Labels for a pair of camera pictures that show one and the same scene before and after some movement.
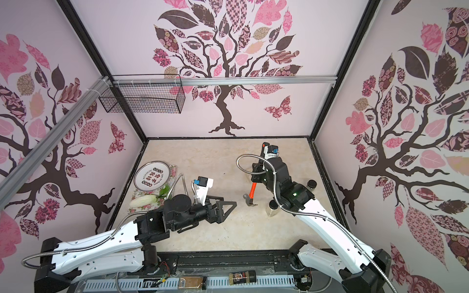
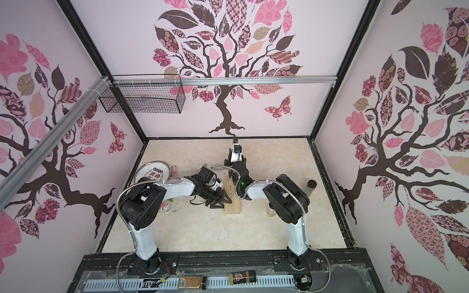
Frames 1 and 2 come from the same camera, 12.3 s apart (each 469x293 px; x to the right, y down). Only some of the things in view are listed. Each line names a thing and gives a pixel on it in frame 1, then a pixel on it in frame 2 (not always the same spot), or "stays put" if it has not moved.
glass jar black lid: [272, 207] stays put
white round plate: [151, 176] stays put
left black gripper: [218, 217] to [222, 199]
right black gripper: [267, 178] to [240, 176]
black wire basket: [144, 93] stays put
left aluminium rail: [23, 169] stays put
